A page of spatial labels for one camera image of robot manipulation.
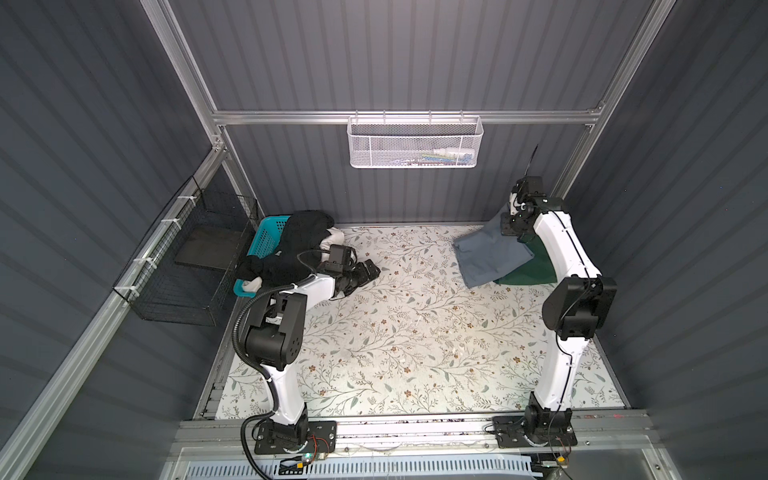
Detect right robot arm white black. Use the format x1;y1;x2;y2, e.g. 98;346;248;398
501;175;617;447

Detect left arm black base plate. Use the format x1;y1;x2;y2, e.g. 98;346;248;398
253;420;338;455

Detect white bottle in wire basket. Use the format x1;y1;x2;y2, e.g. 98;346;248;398
433;147;476;162

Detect floral table cloth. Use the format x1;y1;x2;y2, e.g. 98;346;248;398
215;223;625;419

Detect black corrugated cable hose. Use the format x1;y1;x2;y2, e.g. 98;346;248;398
230;248;325;480

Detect white slotted cable duct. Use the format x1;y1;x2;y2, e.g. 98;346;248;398
182;454;535;480

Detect white wire wall basket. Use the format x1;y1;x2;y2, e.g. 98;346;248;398
346;114;484;169

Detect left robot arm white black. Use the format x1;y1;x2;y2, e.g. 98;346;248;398
231;244;381;452

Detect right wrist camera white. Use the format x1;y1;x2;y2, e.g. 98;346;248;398
509;192;521;216

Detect black wire side basket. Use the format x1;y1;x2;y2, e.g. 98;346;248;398
113;180;261;327

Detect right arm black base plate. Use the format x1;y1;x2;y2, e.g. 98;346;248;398
489;415;578;450

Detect teal plastic laundry basket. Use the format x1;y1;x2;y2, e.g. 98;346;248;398
236;215;290;270

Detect aluminium front rail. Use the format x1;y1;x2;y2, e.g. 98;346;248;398
169;409;661;458

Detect grey-blue t-shirt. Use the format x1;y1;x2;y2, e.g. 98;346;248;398
452;205;534;289

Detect black t-shirt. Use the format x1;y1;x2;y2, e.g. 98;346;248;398
235;210;335;296

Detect folded dark green t-shirt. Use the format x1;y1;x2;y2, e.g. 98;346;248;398
495;236;558;286

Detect white garment in basket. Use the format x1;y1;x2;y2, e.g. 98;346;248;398
234;228;344;297

